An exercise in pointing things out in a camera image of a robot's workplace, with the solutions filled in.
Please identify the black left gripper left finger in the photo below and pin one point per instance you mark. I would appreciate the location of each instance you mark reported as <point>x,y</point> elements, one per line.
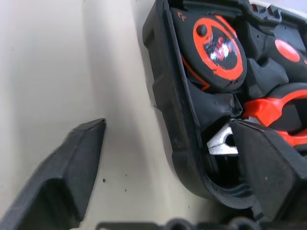
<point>60,179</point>

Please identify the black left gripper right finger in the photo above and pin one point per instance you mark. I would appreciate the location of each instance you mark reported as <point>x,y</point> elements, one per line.
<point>268,167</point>

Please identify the black plastic tool case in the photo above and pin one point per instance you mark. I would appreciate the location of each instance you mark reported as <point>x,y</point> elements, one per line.
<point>163,72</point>

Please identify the black grip orange cap tool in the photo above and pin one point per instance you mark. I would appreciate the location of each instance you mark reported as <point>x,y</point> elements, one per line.
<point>285,50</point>

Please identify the black orange tape measure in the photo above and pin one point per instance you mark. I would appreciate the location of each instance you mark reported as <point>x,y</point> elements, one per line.
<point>216,60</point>

